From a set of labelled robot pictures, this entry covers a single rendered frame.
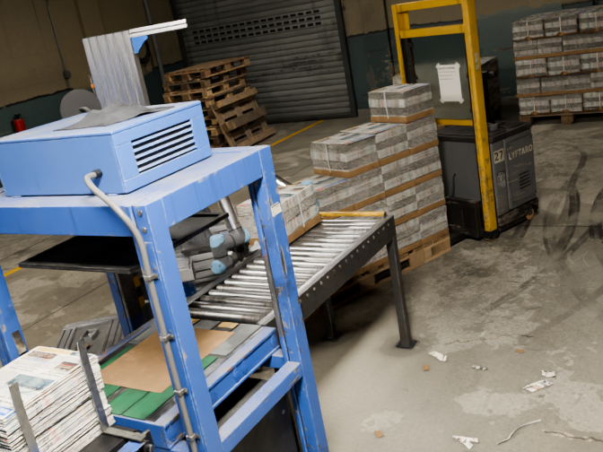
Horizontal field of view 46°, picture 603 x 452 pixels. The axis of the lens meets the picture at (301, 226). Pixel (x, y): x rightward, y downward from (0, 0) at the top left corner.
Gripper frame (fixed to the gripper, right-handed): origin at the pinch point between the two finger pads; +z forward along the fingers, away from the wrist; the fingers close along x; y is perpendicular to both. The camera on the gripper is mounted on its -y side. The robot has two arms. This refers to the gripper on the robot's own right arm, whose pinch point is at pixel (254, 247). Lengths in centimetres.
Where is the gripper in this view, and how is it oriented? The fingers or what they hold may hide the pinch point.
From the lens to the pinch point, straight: 392.4
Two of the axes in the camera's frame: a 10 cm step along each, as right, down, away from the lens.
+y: -1.8, -9.4, -3.0
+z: 4.9, -3.5, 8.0
